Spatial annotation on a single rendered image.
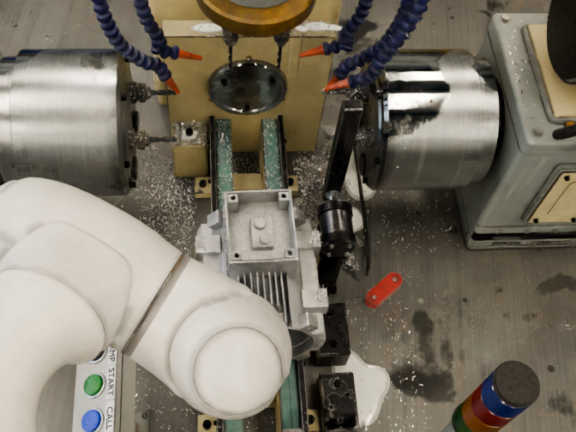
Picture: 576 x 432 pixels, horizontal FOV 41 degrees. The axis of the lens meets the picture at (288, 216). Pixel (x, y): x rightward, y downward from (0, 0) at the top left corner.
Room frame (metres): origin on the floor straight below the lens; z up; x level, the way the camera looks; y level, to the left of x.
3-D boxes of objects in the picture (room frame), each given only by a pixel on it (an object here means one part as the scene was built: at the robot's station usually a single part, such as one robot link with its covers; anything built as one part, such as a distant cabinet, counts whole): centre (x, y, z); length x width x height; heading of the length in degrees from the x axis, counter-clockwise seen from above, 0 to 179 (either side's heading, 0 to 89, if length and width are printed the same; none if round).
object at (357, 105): (0.71, -0.07, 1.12); 0.04 x 0.03 x 0.26; 12
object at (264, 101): (0.90, 0.11, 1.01); 0.15 x 0.02 x 0.15; 102
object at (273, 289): (0.51, 0.03, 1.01); 0.20 x 0.19 x 0.19; 13
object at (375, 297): (0.63, -0.20, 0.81); 0.09 x 0.03 x 0.02; 140
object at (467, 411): (0.34, -0.31, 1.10); 0.06 x 0.06 x 0.04
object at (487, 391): (0.34, -0.31, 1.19); 0.06 x 0.06 x 0.04
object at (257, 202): (0.54, 0.04, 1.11); 0.12 x 0.11 x 0.07; 13
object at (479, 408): (0.34, -0.31, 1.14); 0.06 x 0.06 x 0.04
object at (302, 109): (0.96, 0.12, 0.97); 0.30 x 0.11 x 0.34; 102
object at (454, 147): (0.87, -0.23, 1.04); 0.41 x 0.25 x 0.25; 102
